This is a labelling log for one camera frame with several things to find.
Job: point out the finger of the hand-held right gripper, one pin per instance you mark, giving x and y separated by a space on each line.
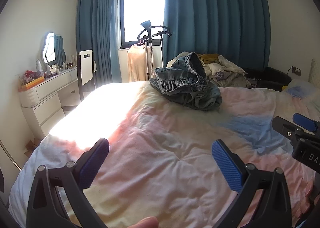
303 120
283 127

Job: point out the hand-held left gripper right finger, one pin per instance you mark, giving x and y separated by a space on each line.
227 165

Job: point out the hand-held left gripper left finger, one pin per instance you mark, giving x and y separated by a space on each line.
93 165

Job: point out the blue denim jeans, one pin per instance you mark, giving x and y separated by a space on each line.
180 85

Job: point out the pile of white clothes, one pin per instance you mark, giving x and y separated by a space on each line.
225 67

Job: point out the black clothes rack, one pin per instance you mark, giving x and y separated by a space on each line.
150 42

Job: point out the person's left hand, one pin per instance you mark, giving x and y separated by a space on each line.
142 223

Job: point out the pastel blue pillow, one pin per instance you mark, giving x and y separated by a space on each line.
302 87

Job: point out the white padded headboard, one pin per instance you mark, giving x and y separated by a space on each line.
315 72

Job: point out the black sofa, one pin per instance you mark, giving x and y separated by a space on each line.
270 75

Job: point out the cardboard box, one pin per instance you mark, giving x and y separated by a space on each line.
31 146

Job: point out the pastel pink quilt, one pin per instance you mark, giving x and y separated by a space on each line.
162 137

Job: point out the white shirt purple print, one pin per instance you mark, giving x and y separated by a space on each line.
220 75

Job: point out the white dressing table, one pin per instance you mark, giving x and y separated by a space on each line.
47 87

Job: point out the white backed chair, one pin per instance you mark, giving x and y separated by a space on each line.
86 67

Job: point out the mustard yellow garment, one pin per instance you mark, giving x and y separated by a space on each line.
210 57

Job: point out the orange tray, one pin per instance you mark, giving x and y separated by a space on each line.
30 85

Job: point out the group of cosmetic bottles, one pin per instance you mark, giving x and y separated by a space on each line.
65 65

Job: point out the beige hanging garment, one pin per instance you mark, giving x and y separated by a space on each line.
136 62

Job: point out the white spray bottle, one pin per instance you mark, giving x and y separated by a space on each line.
38 65

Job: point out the wavy lit vanity mirror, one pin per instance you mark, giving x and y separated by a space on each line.
58 47

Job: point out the wide blue curtain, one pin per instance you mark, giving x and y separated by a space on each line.
217 17

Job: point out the narrow blue curtain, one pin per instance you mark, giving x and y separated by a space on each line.
97 30

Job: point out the dark framed window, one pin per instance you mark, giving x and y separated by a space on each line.
142 5

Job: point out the wall socket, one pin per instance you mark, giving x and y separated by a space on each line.
296 71

